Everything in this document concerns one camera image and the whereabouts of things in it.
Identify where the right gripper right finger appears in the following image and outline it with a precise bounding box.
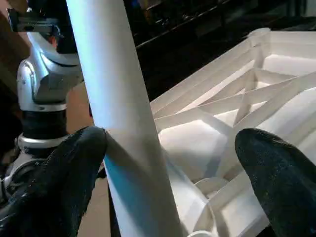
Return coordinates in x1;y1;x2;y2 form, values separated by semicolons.
235;128;316;237

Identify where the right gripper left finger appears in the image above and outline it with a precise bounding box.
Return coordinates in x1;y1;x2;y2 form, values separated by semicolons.
0;126;108;237

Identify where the white plastic table top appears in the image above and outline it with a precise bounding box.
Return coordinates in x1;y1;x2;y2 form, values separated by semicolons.
148;27;316;237

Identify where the white plastic table leg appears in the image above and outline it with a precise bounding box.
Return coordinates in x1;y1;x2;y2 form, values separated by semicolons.
66;0;186;237

